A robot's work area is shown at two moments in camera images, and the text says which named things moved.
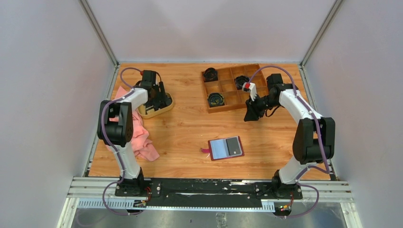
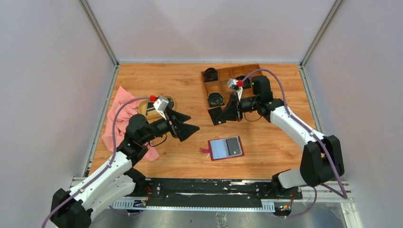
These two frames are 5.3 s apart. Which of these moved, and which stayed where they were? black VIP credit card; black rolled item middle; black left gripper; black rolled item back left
Moved: black left gripper
Stayed: black rolled item middle; black rolled item back left; black VIP credit card
